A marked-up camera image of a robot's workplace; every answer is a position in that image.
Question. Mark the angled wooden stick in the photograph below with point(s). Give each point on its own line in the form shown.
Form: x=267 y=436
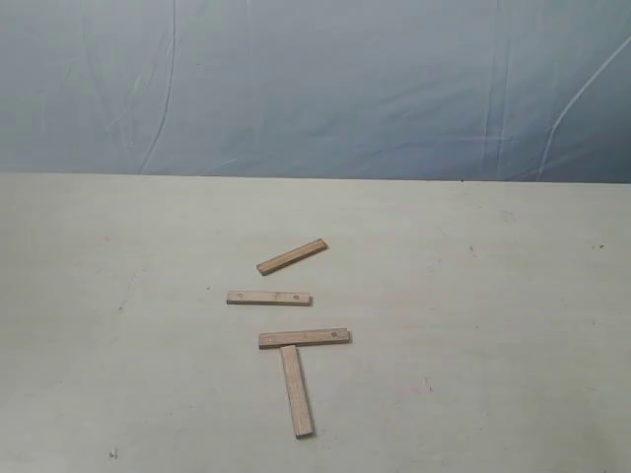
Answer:
x=291 y=257

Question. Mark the horizontal wooden stick with holes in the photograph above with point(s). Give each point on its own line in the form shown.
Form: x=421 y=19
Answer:
x=302 y=338

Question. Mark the vertical wooden stick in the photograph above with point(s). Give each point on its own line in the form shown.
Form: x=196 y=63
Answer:
x=298 y=399

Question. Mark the grey fabric backdrop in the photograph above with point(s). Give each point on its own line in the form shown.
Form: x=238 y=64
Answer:
x=448 y=90

